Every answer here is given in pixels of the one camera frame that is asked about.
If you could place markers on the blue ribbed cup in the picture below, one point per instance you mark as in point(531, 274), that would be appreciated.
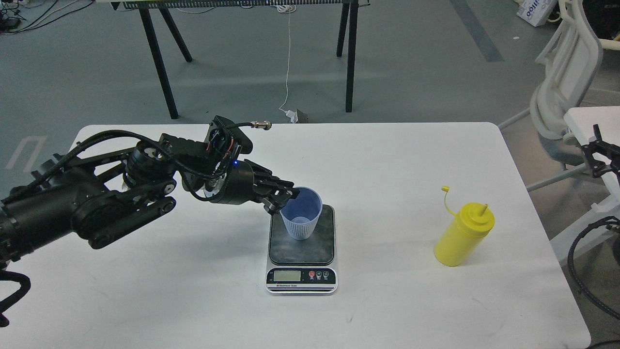
point(301, 214)

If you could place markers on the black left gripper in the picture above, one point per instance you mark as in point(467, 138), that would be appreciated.
point(238, 187)

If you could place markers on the black trestle table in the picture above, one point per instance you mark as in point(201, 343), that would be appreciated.
point(252, 27)

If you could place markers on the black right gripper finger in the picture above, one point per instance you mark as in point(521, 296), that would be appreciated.
point(610, 151)

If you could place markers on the power adapter on floor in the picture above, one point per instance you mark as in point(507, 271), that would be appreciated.
point(297, 117)

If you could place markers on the digital kitchen scale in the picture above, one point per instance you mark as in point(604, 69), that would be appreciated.
point(302, 267)

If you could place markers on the white office chair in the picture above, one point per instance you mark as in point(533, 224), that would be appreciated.
point(571, 59)

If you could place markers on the white cardboard box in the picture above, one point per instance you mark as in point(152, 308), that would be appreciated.
point(535, 12)

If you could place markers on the yellow squeeze bottle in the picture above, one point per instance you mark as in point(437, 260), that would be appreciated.
point(469, 226)

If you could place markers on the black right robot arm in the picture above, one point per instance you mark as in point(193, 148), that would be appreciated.
point(593, 256)

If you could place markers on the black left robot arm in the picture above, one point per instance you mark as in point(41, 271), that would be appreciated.
point(117, 181)

